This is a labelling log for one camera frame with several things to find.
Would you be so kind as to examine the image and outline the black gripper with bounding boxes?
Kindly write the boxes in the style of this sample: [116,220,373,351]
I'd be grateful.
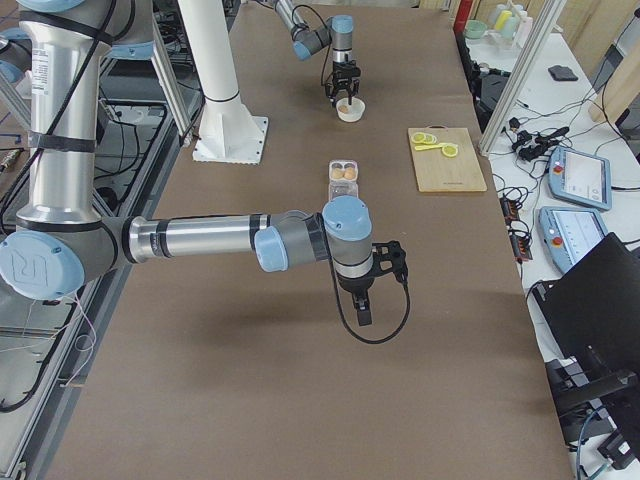
[325,60,361,112]
[337,273,375,326]

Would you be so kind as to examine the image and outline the clear plastic egg box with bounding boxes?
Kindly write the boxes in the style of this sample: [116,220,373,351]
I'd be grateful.
[328,160,359,201]

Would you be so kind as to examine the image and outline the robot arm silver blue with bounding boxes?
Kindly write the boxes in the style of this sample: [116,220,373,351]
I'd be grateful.
[259,1,361,106]
[1,1,381,326]

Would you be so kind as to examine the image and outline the white round bowl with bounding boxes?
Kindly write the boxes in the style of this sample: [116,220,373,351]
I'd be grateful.
[335,97,366,123]

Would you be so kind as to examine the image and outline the yellow plastic knife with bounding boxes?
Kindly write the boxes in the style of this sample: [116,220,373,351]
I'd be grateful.
[414,143,443,151]

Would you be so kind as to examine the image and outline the wooden cutting board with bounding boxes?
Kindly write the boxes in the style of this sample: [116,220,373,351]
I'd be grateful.
[407,127,487,194]

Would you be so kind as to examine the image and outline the lemon slice mid board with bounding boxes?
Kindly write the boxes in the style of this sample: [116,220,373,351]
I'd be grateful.
[441,143,459,158]

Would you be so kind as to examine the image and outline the green cup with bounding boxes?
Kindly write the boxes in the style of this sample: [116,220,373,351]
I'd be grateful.
[463,19,487,40]

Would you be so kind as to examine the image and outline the lower blue teach pendant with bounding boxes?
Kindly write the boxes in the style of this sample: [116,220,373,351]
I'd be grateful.
[539,206,608,274]

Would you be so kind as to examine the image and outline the blue teach pendant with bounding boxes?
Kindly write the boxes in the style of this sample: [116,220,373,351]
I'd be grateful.
[548,146,612,211]
[539,206,608,274]

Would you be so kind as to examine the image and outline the black small pad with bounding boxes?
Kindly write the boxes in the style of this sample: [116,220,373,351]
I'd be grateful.
[547,65,578,82]

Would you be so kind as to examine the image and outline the upper blue teach pendant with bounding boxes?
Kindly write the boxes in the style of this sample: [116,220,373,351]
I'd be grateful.
[548,146,612,211]

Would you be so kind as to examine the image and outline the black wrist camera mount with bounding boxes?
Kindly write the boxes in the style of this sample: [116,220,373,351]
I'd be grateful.
[371,240,409,286]

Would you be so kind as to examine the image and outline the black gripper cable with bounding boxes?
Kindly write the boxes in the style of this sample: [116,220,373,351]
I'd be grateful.
[327,259,412,346]

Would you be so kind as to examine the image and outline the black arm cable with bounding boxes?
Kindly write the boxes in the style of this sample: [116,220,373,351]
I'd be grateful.
[292,3,336,87]

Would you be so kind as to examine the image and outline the white pedestal column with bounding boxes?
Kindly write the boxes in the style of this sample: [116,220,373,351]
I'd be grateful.
[179,0,268,165]

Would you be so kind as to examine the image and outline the aluminium frame post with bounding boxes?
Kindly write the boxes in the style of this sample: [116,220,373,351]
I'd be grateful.
[478,0,566,157]

